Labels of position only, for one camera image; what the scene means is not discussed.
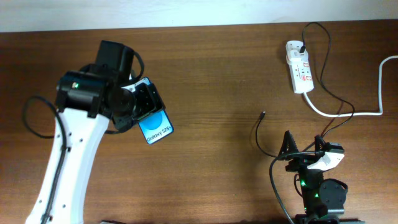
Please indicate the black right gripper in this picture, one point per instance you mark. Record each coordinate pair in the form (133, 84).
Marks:
(300, 162)

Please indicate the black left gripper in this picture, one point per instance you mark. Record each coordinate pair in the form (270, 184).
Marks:
(151, 102)

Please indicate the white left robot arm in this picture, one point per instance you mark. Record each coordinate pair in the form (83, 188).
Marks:
(101, 98)

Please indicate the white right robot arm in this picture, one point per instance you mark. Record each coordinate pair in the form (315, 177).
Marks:
(323, 199)

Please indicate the white charger plug adapter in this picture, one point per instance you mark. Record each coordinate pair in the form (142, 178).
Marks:
(295, 56)

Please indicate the white power strip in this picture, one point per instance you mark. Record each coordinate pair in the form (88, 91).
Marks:
(302, 81)

